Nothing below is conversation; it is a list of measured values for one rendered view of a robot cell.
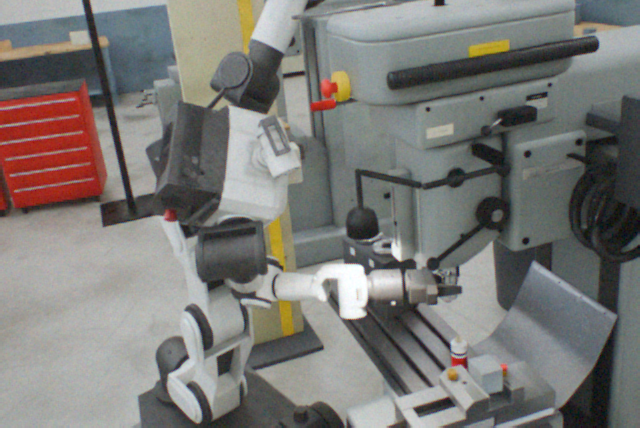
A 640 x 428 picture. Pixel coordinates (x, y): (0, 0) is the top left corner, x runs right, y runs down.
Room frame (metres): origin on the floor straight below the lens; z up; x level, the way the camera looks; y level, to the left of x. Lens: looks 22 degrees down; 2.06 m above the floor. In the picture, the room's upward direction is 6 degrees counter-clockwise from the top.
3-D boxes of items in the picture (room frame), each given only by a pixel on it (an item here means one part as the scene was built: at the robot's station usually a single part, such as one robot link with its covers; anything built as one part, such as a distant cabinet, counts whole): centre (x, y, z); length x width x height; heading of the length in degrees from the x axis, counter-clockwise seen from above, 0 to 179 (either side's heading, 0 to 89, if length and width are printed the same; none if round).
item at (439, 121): (1.39, -0.33, 1.68); 0.34 x 0.24 x 0.10; 108
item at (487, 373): (1.23, -0.33, 1.08); 0.06 x 0.05 x 0.06; 16
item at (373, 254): (1.78, -0.16, 1.07); 0.22 x 0.12 x 0.20; 29
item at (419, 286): (1.38, -0.19, 1.23); 0.13 x 0.12 x 0.10; 177
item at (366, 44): (1.38, -0.30, 1.81); 0.47 x 0.26 x 0.16; 108
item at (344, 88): (1.31, -0.07, 1.76); 0.06 x 0.02 x 0.06; 18
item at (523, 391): (1.22, -0.30, 1.02); 0.35 x 0.15 x 0.11; 106
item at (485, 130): (1.27, -0.39, 1.66); 0.12 x 0.04 x 0.04; 108
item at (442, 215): (1.38, -0.29, 1.47); 0.21 x 0.19 x 0.32; 18
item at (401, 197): (1.34, -0.18, 1.45); 0.04 x 0.04 x 0.21; 18
